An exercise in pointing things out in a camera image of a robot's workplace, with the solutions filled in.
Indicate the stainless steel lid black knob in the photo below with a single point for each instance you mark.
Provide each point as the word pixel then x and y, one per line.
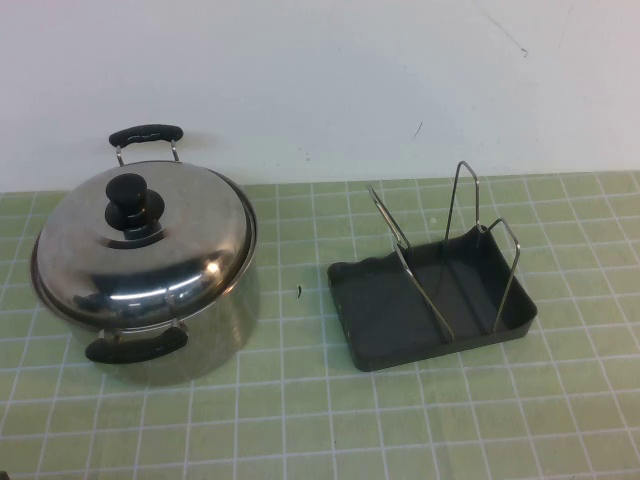
pixel 150 265

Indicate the green white grid table mat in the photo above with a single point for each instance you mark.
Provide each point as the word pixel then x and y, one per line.
pixel 300 425

